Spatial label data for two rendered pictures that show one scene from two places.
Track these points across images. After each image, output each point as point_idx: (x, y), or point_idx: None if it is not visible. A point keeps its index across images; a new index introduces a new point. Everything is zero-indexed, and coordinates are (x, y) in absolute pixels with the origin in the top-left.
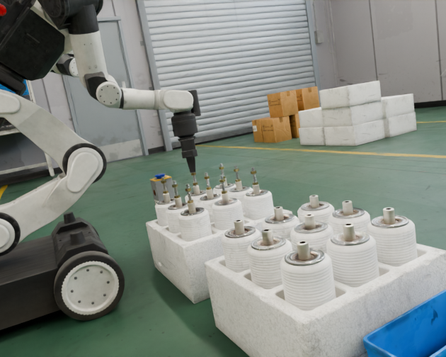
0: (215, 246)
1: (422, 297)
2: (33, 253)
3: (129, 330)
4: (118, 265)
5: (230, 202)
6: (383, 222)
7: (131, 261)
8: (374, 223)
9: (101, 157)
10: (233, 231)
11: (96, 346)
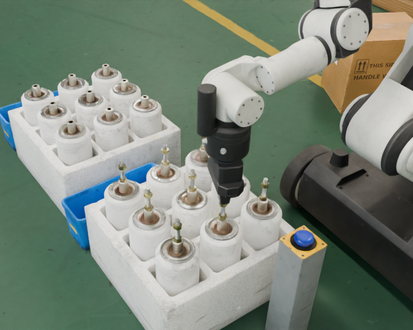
0: None
1: None
2: None
3: (257, 180)
4: (284, 173)
5: (158, 164)
6: (40, 95)
7: (350, 313)
8: (47, 93)
9: (341, 118)
10: (151, 107)
11: (275, 167)
